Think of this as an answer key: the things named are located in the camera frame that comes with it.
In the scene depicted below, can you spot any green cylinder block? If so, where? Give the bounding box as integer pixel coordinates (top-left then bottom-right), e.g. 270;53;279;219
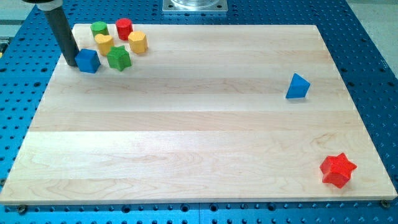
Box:
90;21;109;37

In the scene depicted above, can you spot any yellow heart block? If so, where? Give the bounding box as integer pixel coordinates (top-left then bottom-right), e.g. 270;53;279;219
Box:
95;34;114;56

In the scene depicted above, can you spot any wooden board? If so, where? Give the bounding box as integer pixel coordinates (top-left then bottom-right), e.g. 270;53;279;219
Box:
1;24;397;205

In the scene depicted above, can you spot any white tool holder collar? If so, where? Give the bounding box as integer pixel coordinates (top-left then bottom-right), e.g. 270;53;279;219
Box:
23;0;63;11

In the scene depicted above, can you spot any blue triangle block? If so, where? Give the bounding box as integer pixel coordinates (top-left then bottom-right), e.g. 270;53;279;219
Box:
285;73;310;99

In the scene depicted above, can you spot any red star block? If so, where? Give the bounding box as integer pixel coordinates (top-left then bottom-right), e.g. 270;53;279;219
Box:
320;153;358;189

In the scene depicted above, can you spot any blue cube block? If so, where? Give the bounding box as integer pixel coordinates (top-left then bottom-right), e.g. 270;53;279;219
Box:
75;49;101;73

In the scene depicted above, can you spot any yellow hexagon block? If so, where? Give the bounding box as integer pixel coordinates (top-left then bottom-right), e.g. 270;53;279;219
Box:
128;30;148;54

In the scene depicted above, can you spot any red cylinder block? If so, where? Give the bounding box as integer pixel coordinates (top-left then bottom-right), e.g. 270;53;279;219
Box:
115;18;133;40

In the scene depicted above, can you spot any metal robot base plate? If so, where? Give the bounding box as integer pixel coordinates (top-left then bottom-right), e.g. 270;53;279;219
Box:
162;0;228;12

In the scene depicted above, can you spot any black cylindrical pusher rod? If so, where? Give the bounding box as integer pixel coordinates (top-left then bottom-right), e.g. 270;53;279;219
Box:
44;6;80;67

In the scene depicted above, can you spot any green star block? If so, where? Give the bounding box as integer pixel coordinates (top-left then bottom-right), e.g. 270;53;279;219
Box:
107;45;132;72

